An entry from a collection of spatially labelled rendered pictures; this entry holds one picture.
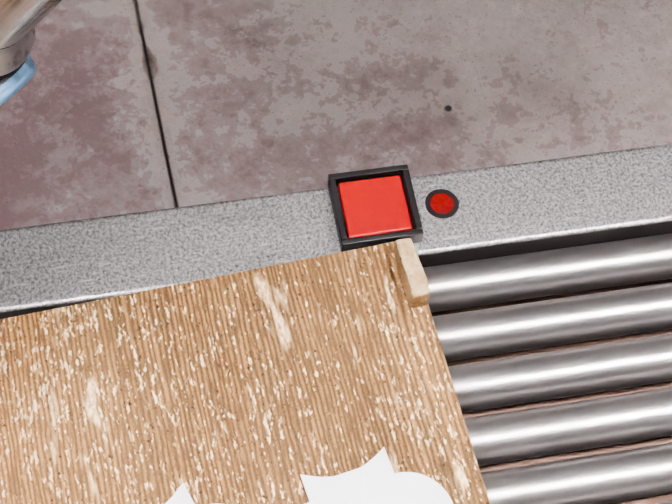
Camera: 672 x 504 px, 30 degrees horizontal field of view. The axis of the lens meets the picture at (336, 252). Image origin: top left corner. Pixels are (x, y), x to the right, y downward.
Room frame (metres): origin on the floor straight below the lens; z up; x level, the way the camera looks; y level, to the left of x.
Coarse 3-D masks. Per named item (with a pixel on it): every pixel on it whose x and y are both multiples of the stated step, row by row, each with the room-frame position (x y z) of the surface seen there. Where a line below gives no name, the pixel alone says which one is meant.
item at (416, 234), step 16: (336, 176) 0.62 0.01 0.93; (352, 176) 0.62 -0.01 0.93; (368, 176) 0.62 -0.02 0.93; (384, 176) 0.63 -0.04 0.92; (400, 176) 0.63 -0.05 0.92; (336, 192) 0.60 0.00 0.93; (336, 208) 0.58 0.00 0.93; (416, 208) 0.59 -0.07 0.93; (336, 224) 0.57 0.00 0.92; (416, 224) 0.57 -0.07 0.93; (352, 240) 0.55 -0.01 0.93; (368, 240) 0.55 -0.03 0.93; (384, 240) 0.55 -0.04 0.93; (416, 240) 0.56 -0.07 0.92
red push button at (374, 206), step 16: (352, 192) 0.60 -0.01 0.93; (368, 192) 0.60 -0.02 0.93; (384, 192) 0.61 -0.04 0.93; (400, 192) 0.61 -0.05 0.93; (352, 208) 0.59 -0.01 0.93; (368, 208) 0.59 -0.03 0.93; (384, 208) 0.59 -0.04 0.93; (400, 208) 0.59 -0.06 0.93; (352, 224) 0.57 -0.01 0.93; (368, 224) 0.57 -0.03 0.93; (384, 224) 0.57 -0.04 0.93; (400, 224) 0.57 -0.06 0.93
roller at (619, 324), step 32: (640, 288) 0.54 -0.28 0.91; (448, 320) 0.49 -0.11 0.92; (480, 320) 0.49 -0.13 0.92; (512, 320) 0.49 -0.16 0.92; (544, 320) 0.49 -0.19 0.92; (576, 320) 0.50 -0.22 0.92; (608, 320) 0.50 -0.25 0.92; (640, 320) 0.51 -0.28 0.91; (448, 352) 0.46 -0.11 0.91; (480, 352) 0.46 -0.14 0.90
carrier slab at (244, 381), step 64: (320, 256) 0.53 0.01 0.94; (384, 256) 0.53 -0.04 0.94; (0, 320) 0.44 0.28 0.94; (64, 320) 0.44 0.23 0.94; (128, 320) 0.45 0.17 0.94; (192, 320) 0.45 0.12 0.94; (256, 320) 0.46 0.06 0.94; (320, 320) 0.47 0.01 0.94; (384, 320) 0.47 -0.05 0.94; (0, 384) 0.38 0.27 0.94; (64, 384) 0.38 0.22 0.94; (128, 384) 0.39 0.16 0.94; (192, 384) 0.40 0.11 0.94; (256, 384) 0.40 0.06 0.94; (320, 384) 0.41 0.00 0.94; (384, 384) 0.41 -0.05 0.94; (448, 384) 0.42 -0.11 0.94; (0, 448) 0.32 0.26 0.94; (64, 448) 0.33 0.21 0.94; (128, 448) 0.33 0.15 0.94; (192, 448) 0.34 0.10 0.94; (256, 448) 0.34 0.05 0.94; (320, 448) 0.35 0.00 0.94; (448, 448) 0.36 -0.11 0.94
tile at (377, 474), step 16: (384, 448) 0.35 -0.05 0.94; (368, 464) 0.34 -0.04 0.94; (384, 464) 0.34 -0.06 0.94; (304, 480) 0.32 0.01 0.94; (320, 480) 0.32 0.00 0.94; (336, 480) 0.32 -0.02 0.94; (352, 480) 0.32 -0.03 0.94; (368, 480) 0.32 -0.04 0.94; (384, 480) 0.32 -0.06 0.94; (400, 480) 0.33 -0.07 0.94; (416, 480) 0.33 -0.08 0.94; (432, 480) 0.33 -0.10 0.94; (320, 496) 0.31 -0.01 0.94; (336, 496) 0.31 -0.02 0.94; (352, 496) 0.31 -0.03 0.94; (368, 496) 0.31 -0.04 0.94; (384, 496) 0.31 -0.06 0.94; (400, 496) 0.31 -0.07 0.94; (416, 496) 0.31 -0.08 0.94; (432, 496) 0.31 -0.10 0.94; (448, 496) 0.32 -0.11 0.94
